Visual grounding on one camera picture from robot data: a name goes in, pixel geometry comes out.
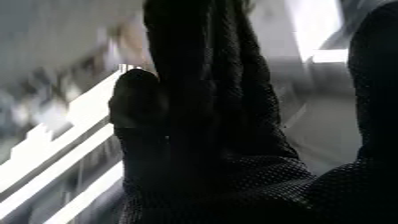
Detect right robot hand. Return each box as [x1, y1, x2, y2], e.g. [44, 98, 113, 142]
[106, 0, 398, 224]

